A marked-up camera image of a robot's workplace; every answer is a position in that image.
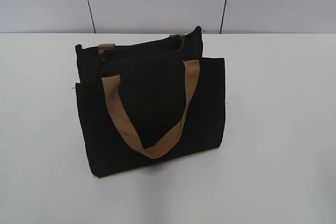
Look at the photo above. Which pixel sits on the black canvas tote bag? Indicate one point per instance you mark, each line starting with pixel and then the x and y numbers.
pixel 148 103

